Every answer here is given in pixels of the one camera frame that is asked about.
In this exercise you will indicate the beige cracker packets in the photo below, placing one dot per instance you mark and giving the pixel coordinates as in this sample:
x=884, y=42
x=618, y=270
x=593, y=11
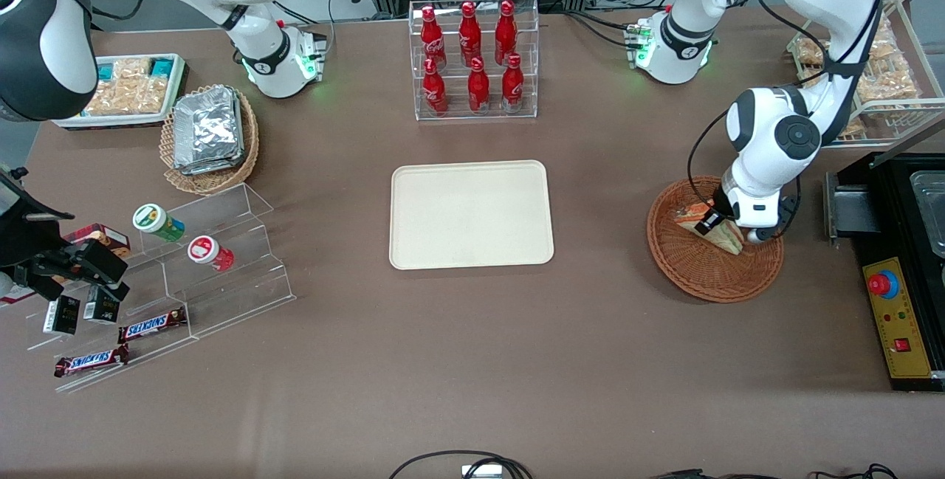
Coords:
x=129, y=95

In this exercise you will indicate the small black box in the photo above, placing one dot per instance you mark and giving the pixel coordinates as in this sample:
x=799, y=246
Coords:
x=62, y=314
x=102, y=308

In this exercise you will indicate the teal snack packet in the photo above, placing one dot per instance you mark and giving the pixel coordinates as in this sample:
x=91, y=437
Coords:
x=162, y=66
x=108, y=71

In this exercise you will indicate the beige snack packet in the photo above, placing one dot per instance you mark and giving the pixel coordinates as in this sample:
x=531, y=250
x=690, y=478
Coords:
x=884, y=40
x=889, y=84
x=811, y=52

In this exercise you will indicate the red cola bottle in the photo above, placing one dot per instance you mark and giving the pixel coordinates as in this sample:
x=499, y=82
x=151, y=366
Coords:
x=469, y=32
x=506, y=32
x=433, y=40
x=435, y=91
x=478, y=88
x=512, y=86

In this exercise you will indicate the yellow control panel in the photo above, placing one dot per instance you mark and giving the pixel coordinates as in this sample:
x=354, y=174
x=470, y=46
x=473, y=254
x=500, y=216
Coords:
x=912, y=316

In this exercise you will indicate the beige rectangular tray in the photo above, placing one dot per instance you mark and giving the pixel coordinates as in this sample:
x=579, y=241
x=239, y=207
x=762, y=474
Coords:
x=471, y=215

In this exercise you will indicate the Snickers chocolate bar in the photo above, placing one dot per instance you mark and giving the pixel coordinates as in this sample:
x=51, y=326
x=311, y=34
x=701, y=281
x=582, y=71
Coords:
x=151, y=325
x=90, y=362

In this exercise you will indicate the black control box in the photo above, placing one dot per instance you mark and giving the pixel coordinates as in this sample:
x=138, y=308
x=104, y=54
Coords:
x=893, y=206

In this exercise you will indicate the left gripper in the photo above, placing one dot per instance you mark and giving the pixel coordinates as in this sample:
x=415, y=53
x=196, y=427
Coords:
x=718, y=212

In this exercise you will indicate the red snack cup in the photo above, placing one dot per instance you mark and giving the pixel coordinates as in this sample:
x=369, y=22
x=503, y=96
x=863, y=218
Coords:
x=208, y=252

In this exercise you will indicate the oval tan wicker basket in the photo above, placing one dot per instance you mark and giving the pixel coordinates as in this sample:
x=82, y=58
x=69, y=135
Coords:
x=214, y=180

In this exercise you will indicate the white snack tray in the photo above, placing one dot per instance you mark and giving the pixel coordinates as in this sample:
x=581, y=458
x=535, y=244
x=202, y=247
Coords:
x=118, y=122

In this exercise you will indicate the clear acrylic stepped stand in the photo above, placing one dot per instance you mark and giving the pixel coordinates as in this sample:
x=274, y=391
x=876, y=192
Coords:
x=229, y=294

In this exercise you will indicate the triangle sandwich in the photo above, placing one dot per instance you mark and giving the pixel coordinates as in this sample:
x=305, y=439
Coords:
x=731, y=241

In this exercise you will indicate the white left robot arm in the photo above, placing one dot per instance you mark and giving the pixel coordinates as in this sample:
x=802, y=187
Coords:
x=768, y=132

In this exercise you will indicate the clear acrylic bottle rack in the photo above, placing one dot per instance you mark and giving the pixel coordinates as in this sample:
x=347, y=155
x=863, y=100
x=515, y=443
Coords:
x=474, y=114

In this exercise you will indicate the dark red snack box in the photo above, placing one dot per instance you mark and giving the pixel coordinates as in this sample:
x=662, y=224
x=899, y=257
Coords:
x=103, y=235

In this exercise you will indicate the red emergency stop button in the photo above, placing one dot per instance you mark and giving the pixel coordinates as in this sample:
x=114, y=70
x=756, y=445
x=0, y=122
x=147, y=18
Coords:
x=881, y=284

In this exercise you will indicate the silver foil packet stack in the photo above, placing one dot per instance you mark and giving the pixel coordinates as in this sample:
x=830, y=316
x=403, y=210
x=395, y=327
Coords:
x=208, y=131

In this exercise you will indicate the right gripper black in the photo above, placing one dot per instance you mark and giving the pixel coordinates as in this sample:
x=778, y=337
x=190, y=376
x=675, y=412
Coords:
x=29, y=244

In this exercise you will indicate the round brown wicker basket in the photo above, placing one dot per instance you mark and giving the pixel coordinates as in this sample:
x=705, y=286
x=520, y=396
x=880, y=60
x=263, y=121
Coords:
x=709, y=272

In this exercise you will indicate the green snack cup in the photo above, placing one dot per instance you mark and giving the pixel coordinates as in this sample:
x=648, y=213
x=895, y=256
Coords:
x=156, y=221

